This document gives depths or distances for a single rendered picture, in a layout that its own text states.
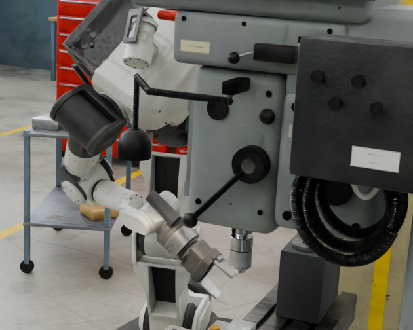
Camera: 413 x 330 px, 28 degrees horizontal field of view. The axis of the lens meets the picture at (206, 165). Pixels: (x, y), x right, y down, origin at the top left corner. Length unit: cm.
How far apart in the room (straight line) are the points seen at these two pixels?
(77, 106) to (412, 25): 89
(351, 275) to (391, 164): 237
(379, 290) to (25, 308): 188
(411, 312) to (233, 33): 58
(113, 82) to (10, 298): 269
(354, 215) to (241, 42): 37
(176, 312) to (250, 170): 109
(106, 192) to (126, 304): 231
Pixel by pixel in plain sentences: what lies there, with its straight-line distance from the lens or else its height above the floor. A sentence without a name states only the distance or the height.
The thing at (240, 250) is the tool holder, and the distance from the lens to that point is 171.
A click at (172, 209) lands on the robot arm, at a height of 121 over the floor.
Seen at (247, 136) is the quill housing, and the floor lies 150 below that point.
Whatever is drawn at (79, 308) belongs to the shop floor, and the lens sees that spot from 442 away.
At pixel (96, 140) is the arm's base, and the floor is 139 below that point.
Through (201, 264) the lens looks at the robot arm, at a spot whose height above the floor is 109.
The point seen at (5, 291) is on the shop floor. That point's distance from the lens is 466.
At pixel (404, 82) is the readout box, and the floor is 167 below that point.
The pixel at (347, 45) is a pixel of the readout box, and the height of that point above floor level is 172.
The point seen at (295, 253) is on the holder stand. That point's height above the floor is 109.
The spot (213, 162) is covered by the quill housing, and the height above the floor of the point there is 144.
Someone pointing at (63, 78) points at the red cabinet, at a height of 72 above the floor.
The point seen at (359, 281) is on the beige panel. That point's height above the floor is 53.
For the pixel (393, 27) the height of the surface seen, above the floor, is 173.
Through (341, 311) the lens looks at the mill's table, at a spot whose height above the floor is 91.
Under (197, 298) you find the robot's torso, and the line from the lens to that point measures 275.
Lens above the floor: 183
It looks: 14 degrees down
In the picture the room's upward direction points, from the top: 3 degrees clockwise
